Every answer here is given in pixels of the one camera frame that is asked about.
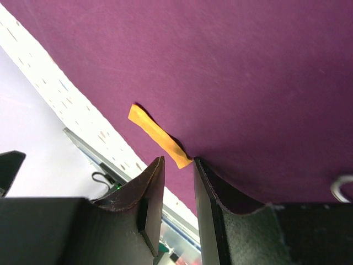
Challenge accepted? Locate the orange bandage strip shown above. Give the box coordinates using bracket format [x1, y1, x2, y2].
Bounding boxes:
[128, 104, 192, 169]

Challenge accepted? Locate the purple cloth drape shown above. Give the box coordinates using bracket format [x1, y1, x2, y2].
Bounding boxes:
[2, 1, 352, 203]

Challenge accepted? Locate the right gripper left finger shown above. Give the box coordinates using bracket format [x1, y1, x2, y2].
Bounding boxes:
[1, 157, 165, 264]

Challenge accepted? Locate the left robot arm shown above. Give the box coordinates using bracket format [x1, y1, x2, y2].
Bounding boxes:
[0, 151, 26, 197]

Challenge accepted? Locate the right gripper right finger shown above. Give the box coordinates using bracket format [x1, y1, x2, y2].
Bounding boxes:
[194, 158, 352, 264]

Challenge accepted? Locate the hemostat clamp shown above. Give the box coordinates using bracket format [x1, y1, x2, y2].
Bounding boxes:
[330, 174, 352, 203]

